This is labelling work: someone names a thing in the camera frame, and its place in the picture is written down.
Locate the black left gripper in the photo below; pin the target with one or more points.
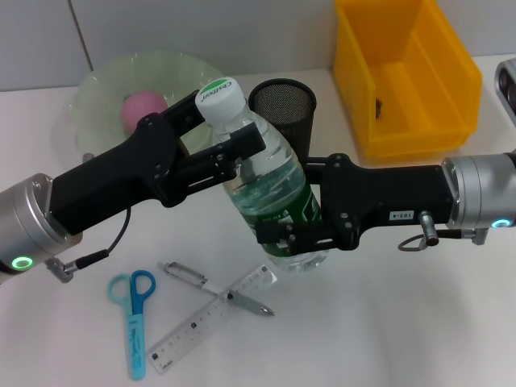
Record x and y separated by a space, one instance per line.
121 173

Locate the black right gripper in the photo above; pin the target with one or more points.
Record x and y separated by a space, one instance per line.
387 197

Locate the clear water bottle green label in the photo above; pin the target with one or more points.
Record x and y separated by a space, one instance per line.
270 189

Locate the pink peach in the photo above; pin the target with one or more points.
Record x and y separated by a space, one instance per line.
139 106

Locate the black mesh pen holder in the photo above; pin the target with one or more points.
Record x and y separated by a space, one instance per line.
290 105

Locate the green glass fruit plate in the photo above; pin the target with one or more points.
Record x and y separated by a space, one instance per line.
105 80

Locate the white grey ballpoint pen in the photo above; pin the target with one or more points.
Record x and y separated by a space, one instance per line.
185 274

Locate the transparent plastic ruler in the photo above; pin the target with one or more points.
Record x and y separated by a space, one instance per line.
193 322

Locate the blue capped scissors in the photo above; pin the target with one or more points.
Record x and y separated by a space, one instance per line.
135 334

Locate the yellow plastic storage bin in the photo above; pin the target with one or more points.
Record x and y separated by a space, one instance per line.
403 80

